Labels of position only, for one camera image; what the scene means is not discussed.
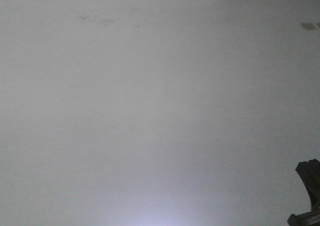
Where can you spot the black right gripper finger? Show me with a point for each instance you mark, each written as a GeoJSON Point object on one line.
{"type": "Point", "coordinates": [309, 172]}

